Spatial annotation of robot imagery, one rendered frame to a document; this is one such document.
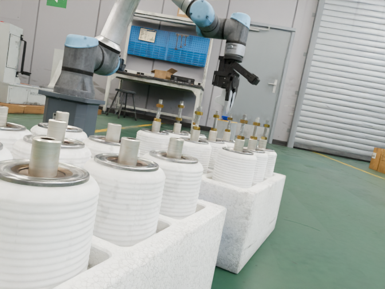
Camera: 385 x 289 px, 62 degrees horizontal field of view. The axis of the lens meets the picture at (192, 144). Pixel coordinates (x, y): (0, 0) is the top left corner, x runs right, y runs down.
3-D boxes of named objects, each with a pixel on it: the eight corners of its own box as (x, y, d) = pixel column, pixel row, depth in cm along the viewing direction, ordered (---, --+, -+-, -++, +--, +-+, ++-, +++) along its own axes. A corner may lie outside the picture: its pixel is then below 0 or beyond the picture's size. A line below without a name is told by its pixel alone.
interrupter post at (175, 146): (162, 158, 48) (166, 136, 47) (170, 157, 50) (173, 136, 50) (176, 161, 47) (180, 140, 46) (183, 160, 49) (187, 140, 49)
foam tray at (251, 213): (99, 218, 85) (109, 152, 83) (171, 195, 120) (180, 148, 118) (237, 275, 68) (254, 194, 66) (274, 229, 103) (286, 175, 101)
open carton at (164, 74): (156, 80, 591) (158, 67, 588) (175, 83, 578) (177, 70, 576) (149, 77, 563) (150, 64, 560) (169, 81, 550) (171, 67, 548)
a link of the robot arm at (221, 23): (195, 8, 114) (224, 11, 111) (203, 19, 125) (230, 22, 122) (191, 31, 115) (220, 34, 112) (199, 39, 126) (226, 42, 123)
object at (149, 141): (167, 203, 86) (178, 137, 84) (132, 202, 81) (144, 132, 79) (153, 192, 94) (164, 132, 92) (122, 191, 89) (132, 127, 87)
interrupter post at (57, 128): (40, 143, 42) (43, 118, 41) (55, 143, 44) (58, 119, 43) (53, 147, 41) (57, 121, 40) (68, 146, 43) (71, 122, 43)
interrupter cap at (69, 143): (8, 139, 40) (10, 133, 40) (57, 139, 47) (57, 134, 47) (51, 152, 37) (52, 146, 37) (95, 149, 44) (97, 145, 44)
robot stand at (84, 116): (27, 170, 118) (37, 89, 115) (53, 162, 136) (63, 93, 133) (74, 180, 116) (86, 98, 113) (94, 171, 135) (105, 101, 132)
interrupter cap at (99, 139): (78, 139, 51) (78, 135, 51) (108, 139, 58) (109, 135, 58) (115, 149, 48) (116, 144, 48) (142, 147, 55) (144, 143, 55)
